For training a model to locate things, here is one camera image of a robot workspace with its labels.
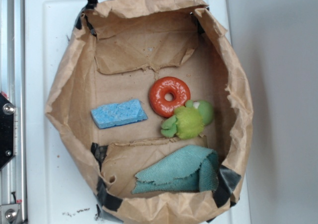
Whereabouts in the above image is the black metal bracket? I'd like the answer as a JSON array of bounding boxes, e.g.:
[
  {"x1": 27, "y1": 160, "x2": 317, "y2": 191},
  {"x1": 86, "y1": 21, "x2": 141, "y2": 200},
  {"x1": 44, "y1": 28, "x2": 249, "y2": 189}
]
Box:
[{"x1": 0, "y1": 92, "x2": 16, "y2": 170}]

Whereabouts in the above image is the white plastic tray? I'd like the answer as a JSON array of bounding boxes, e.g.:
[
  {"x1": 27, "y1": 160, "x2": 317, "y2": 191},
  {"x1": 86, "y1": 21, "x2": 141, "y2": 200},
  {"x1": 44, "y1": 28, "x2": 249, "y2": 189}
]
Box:
[{"x1": 24, "y1": 0, "x2": 251, "y2": 224}]

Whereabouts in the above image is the blue sponge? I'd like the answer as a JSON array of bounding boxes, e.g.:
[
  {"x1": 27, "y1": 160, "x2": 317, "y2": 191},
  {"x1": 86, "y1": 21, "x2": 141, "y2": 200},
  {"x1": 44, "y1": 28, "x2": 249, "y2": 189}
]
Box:
[{"x1": 91, "y1": 99, "x2": 148, "y2": 129}]

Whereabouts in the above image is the aluminium frame rail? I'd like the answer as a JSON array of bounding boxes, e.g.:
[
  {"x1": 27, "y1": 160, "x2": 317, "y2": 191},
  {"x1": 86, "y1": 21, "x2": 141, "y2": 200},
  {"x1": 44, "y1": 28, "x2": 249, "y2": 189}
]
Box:
[{"x1": 0, "y1": 0, "x2": 28, "y2": 224}]

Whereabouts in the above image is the orange glazed toy donut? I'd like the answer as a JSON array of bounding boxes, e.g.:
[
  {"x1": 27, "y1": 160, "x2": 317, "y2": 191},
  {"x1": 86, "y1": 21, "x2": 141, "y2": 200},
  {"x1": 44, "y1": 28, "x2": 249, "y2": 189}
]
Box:
[{"x1": 149, "y1": 76, "x2": 191, "y2": 118}]

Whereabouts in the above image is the brown paper bag bin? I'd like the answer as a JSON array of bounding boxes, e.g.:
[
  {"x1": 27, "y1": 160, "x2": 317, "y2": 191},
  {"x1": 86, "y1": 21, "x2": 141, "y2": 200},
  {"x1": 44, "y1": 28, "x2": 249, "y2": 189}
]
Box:
[{"x1": 45, "y1": 0, "x2": 253, "y2": 224}]

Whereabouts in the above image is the teal microfiber cloth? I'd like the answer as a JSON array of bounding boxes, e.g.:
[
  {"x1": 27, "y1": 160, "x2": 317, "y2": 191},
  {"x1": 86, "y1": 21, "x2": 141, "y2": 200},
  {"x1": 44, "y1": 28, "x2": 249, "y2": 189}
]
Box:
[{"x1": 132, "y1": 145, "x2": 219, "y2": 194}]

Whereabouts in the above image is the green plush turtle toy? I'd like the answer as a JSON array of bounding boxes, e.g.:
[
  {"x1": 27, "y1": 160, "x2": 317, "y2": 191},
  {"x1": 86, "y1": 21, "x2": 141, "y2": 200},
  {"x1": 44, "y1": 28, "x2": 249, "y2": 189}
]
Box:
[{"x1": 160, "y1": 100, "x2": 214, "y2": 140}]

